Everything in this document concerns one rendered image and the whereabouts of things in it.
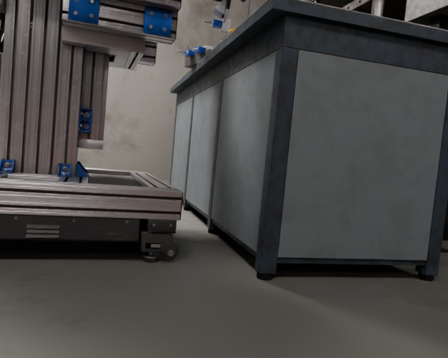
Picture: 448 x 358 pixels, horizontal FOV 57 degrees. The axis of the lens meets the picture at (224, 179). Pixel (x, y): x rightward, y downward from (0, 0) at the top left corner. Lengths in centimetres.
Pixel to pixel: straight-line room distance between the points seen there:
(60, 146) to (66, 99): 17
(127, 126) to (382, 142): 347
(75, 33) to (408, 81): 108
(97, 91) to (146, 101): 296
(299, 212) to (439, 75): 63
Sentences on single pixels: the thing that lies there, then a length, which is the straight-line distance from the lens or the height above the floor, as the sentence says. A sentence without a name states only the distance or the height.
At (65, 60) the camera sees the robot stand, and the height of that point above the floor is 63.
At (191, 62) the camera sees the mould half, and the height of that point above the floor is 81.
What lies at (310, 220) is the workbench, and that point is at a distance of 126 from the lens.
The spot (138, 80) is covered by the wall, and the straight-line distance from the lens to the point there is 456.
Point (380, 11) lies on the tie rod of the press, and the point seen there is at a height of 113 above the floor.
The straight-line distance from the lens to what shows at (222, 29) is 194.
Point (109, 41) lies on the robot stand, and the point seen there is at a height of 70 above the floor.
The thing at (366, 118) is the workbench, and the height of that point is 50.
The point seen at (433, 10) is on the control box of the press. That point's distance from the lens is 218.
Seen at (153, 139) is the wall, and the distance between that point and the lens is 454.
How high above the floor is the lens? 36
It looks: 4 degrees down
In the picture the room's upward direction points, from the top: 5 degrees clockwise
